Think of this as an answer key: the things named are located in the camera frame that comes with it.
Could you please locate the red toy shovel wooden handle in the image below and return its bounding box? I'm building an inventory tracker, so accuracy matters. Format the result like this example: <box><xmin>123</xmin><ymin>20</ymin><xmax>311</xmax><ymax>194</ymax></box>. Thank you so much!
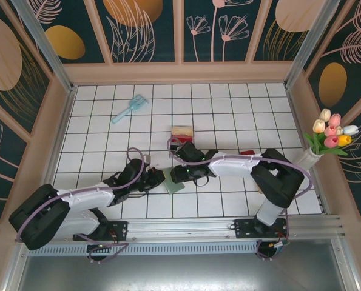
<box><xmin>240</xmin><ymin>149</ymin><xmax>265</xmax><ymax>194</ymax></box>

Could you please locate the white ribbed vase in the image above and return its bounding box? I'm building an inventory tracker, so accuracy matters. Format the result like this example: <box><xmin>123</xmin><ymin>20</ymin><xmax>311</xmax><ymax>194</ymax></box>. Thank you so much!
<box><xmin>294</xmin><ymin>147</ymin><xmax>320</xmax><ymax>171</ymax></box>

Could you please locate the aluminium mounting rail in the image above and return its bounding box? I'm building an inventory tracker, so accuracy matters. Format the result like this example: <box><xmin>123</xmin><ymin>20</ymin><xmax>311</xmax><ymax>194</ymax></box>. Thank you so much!
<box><xmin>15</xmin><ymin>214</ymin><xmax>348</xmax><ymax>243</ymax></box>

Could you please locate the grey metal shelf panel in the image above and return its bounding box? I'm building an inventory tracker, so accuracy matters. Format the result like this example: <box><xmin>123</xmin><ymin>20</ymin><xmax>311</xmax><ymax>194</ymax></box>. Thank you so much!
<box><xmin>16</xmin><ymin>254</ymin><xmax>359</xmax><ymax>291</ymax></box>

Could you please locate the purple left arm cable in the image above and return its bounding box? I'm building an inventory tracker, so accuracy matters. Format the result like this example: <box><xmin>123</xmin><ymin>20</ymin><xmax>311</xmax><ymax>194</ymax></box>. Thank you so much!
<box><xmin>15</xmin><ymin>147</ymin><xmax>152</xmax><ymax>264</ymax></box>

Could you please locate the clear acrylic card box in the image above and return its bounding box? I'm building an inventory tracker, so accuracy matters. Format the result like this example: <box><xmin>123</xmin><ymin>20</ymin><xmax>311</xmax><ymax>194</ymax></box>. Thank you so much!
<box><xmin>170</xmin><ymin>125</ymin><xmax>196</xmax><ymax>152</ymax></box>

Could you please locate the aluminium side rail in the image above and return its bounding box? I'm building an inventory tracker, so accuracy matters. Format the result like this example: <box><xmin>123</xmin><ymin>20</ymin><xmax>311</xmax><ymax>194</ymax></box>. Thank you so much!
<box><xmin>31</xmin><ymin>86</ymin><xmax>78</xmax><ymax>221</ymax></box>
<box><xmin>285</xmin><ymin>86</ymin><xmax>331</xmax><ymax>216</ymax></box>

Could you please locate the artificial tulip bouquet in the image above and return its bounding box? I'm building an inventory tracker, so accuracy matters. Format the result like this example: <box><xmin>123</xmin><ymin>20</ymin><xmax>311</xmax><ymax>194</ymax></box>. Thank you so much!
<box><xmin>303</xmin><ymin>108</ymin><xmax>360</xmax><ymax>158</ymax></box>

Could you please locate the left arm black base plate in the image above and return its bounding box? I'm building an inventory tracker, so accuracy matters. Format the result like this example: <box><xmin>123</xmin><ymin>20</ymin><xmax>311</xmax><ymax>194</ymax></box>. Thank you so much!
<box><xmin>73</xmin><ymin>220</ymin><xmax>129</xmax><ymax>243</ymax></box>

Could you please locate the green card holder wallet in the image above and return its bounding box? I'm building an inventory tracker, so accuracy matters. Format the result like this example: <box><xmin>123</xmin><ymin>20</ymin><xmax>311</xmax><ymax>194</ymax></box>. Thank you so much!
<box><xmin>163</xmin><ymin>167</ymin><xmax>186</xmax><ymax>195</ymax></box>

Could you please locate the light blue toy rake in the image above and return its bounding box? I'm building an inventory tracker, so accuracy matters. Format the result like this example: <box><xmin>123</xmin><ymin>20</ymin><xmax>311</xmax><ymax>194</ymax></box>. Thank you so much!
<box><xmin>111</xmin><ymin>94</ymin><xmax>150</xmax><ymax>125</ymax></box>

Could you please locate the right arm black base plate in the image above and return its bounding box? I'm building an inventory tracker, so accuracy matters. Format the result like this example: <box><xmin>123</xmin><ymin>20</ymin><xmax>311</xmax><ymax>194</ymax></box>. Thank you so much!
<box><xmin>234</xmin><ymin>218</ymin><xmax>291</xmax><ymax>241</ymax></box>

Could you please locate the multicoloured base wire bundle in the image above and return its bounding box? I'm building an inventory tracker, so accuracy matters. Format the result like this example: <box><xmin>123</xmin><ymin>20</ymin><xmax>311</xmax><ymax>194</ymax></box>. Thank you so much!
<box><xmin>268</xmin><ymin>232</ymin><xmax>291</xmax><ymax>252</ymax></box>

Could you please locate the beige card stack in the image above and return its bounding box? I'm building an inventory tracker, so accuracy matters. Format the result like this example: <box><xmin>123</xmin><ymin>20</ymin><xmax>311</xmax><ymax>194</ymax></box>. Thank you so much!
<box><xmin>172</xmin><ymin>125</ymin><xmax>195</xmax><ymax>138</ymax></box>

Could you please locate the slotted grey cable duct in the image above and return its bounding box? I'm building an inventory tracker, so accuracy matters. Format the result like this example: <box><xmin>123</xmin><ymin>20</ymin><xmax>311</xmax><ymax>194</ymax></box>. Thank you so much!
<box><xmin>27</xmin><ymin>241</ymin><xmax>260</xmax><ymax>257</ymax></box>

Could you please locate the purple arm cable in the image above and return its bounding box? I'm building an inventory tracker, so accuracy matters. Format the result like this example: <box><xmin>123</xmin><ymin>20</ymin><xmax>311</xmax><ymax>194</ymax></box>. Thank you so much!
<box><xmin>15</xmin><ymin>147</ymin><xmax>152</xmax><ymax>264</ymax></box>
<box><xmin>166</xmin><ymin>138</ymin><xmax>314</xmax><ymax>261</ymax></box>

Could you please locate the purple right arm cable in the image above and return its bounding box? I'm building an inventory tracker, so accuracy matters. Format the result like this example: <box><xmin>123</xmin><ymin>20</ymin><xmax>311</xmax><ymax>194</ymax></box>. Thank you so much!
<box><xmin>166</xmin><ymin>138</ymin><xmax>314</xmax><ymax>261</ymax></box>

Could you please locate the aluminium corner post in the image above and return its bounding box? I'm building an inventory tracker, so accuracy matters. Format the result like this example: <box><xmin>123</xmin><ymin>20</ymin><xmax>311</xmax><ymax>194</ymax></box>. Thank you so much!
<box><xmin>283</xmin><ymin>0</ymin><xmax>342</xmax><ymax>89</ymax></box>
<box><xmin>12</xmin><ymin>0</ymin><xmax>78</xmax><ymax>94</ymax></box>

